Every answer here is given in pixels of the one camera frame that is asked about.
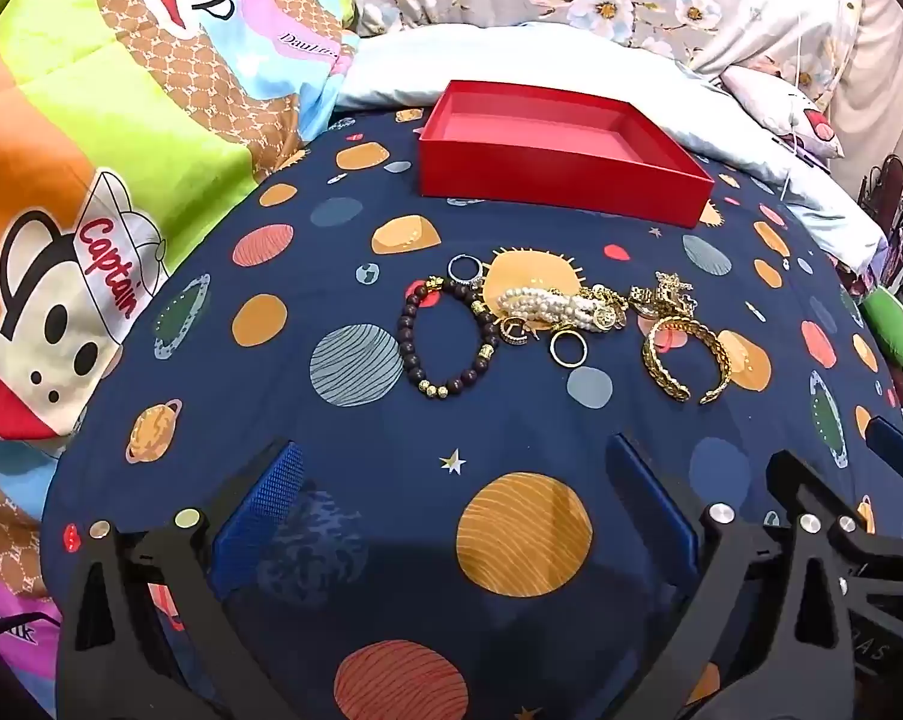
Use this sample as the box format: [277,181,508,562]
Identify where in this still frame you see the white pearl bracelet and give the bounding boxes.
[496,285,599,332]

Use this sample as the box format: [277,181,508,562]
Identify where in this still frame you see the white cable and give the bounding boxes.
[779,7,811,200]

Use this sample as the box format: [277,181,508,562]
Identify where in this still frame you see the gold coin charm bracelet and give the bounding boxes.
[582,283,627,332]

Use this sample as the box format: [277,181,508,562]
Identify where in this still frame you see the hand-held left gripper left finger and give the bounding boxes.
[55,439,306,720]

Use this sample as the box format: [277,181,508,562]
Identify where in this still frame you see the white pink cartoon pillow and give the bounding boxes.
[719,62,847,161]

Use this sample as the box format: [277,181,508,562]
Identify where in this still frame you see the light blue pillow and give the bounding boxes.
[335,22,889,275]

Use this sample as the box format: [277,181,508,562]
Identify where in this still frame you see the gold chain cuff bangle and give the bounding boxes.
[641,315,730,405]

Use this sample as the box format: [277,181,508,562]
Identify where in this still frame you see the dark bead bracelet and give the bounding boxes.
[397,277,502,399]

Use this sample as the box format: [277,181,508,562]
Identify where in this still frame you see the navy planet print bedsheet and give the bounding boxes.
[42,109,903,720]

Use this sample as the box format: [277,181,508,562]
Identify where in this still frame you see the dark metal rack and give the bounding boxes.
[854,154,903,256]

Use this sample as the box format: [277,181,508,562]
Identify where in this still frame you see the red cardboard box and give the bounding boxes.
[419,79,715,230]

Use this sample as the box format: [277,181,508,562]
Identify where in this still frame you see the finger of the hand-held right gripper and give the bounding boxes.
[764,451,872,545]
[863,415,903,497]

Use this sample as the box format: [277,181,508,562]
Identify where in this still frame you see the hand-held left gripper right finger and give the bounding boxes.
[607,432,823,720]

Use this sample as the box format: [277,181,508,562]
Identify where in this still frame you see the silver ring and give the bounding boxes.
[447,254,487,287]

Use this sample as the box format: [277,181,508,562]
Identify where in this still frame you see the green cushion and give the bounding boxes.
[860,288,903,370]

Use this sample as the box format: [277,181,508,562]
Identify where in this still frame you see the gold ring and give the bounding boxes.
[548,325,589,369]

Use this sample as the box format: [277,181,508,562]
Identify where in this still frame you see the colourful monkey print quilt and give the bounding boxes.
[0,0,362,720]

